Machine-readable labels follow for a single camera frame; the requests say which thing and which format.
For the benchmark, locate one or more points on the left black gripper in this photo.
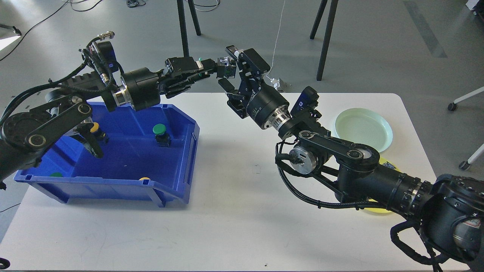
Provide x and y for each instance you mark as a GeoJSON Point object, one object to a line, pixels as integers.
{"type": "Point", "coordinates": [139, 88]}

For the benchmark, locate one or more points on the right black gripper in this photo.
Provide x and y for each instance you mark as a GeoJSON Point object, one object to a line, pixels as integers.
{"type": "Point", "coordinates": [261, 102]}

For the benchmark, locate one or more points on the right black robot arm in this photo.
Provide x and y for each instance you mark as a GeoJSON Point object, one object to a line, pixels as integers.
{"type": "Point", "coordinates": [443, 220]}

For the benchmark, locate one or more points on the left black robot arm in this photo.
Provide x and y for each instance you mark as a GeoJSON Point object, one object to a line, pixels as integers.
{"type": "Point", "coordinates": [38, 118]}

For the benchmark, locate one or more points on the yellow button far left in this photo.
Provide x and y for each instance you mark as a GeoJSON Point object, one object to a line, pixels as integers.
{"type": "Point", "coordinates": [99, 134]}

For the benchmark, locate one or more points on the light green plate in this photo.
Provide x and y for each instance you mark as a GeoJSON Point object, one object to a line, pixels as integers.
{"type": "Point", "coordinates": [360, 125]}

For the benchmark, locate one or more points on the yellow plate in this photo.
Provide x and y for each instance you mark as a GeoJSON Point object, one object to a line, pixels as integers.
{"type": "Point", "coordinates": [382, 211]}

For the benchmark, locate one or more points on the white power adapter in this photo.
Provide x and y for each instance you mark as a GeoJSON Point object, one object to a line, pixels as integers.
{"type": "Point", "coordinates": [280, 85]}

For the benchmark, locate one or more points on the blue plastic storage bin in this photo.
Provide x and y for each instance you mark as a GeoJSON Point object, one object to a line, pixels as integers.
{"type": "Point", "coordinates": [130, 154]}

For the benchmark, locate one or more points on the black stand leg right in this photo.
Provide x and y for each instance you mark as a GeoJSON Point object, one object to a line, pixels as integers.
{"type": "Point", "coordinates": [327, 35]}

